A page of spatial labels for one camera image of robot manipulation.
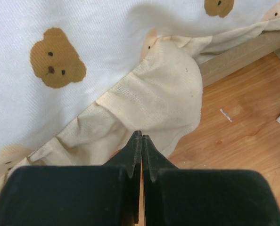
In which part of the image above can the large bear print cushion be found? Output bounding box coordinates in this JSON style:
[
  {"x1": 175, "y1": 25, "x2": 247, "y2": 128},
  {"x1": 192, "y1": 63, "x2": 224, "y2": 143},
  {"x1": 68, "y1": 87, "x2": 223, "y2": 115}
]
[{"x1": 0, "y1": 0, "x2": 280, "y2": 193}]

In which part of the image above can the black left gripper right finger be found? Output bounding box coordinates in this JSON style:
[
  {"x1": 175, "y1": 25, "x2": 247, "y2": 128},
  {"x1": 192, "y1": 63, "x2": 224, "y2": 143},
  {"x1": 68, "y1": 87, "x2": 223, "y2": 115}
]
[{"x1": 142, "y1": 135, "x2": 280, "y2": 226}]

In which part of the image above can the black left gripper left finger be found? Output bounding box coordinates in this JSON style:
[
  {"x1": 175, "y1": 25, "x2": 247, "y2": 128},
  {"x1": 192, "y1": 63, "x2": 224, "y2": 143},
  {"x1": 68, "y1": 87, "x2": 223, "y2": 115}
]
[{"x1": 0, "y1": 131, "x2": 142, "y2": 226}]

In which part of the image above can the wooden pet bed frame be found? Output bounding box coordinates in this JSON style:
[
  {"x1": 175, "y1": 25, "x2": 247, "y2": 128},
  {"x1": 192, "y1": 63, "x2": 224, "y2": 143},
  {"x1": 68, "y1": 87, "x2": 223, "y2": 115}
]
[{"x1": 199, "y1": 31, "x2": 280, "y2": 87}]

